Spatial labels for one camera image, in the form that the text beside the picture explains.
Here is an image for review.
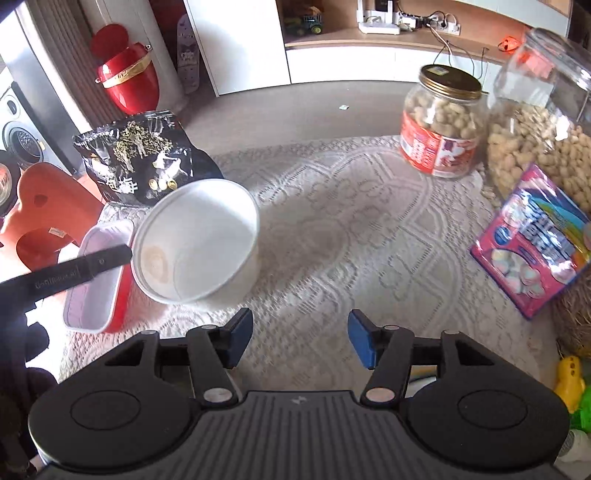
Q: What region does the yellow rubber duck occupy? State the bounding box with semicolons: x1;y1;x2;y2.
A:
554;355;586;414

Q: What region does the small peanut jar gold lid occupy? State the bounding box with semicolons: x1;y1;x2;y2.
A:
400;64;485;179

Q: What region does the black snack bag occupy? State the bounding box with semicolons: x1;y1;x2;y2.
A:
73;110;223;207

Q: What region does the white speaker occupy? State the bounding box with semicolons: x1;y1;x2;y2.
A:
1;82;46;169

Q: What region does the white wood tv cabinet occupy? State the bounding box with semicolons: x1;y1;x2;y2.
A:
185;1;573;95

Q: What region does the red white plastic tray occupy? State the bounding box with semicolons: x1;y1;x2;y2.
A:
63;219;134;334

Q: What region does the large glass peanut jar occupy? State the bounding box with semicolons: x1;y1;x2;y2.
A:
486;28;590;213

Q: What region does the green toy tractor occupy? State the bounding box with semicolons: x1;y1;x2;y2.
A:
283;5;324;37

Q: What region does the orange bear-shaped chair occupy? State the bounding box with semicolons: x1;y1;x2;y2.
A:
1;163;103;271

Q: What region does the white microphone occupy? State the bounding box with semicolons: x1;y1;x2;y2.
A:
557;429;591;463

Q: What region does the glass sunflower seed jar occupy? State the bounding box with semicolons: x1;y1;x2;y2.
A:
552;268;591;360

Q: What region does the green candy dispenser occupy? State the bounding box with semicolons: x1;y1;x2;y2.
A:
570;386;591;435

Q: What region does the pink marshmallow bag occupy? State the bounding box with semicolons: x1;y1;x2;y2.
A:
470;164;590;319

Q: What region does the orange pumpkin toy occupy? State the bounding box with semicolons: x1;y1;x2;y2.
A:
497;35;522;53

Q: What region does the white power strip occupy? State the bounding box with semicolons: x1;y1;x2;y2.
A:
427;12;462;36

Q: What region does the red trash bin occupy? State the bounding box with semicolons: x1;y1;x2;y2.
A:
90;23;159;115

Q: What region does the tall white bowl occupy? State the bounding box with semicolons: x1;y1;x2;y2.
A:
131;179;260;310

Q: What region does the round black fan heater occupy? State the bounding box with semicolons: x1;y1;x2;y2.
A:
0;150;21;217

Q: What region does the white wifi router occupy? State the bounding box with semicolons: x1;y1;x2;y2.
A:
356;0;401;35

